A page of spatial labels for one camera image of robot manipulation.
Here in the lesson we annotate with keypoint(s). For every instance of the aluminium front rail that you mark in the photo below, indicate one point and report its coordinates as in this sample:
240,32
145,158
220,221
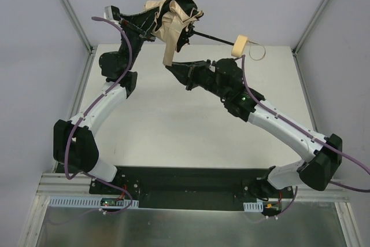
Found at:
54,184

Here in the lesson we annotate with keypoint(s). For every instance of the left aluminium frame post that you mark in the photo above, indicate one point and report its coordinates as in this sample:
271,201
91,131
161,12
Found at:
76,24

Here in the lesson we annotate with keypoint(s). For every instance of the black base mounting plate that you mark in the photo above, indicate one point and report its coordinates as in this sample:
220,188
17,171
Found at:
200,189

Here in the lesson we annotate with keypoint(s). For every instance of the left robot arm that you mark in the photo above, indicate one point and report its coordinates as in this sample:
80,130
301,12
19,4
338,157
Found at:
74,144

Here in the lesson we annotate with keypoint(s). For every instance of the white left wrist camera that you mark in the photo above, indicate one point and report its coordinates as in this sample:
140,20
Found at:
108,14

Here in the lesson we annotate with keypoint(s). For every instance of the right white cable duct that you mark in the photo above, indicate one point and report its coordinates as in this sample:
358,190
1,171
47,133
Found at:
253,207

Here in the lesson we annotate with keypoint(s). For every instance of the right aluminium frame post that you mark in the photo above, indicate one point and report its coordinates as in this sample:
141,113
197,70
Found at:
314,20

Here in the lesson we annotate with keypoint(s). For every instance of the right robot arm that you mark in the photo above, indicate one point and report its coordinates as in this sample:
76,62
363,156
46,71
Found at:
319,154

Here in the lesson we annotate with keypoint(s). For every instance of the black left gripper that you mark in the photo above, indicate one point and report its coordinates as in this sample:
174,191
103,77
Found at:
144,30

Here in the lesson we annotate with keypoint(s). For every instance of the left white cable duct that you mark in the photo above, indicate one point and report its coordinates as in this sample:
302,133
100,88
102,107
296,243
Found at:
92,202

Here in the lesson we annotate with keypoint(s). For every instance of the aluminium frame post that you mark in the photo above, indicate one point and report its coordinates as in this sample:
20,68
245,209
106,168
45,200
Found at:
314,20
76,24

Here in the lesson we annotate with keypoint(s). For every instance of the white cable duct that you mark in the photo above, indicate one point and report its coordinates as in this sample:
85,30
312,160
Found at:
92,202
253,207

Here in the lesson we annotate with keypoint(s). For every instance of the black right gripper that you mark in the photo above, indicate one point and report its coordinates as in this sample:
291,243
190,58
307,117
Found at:
191,75

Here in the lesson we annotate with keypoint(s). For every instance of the beige folding umbrella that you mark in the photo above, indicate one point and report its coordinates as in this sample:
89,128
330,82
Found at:
173,24

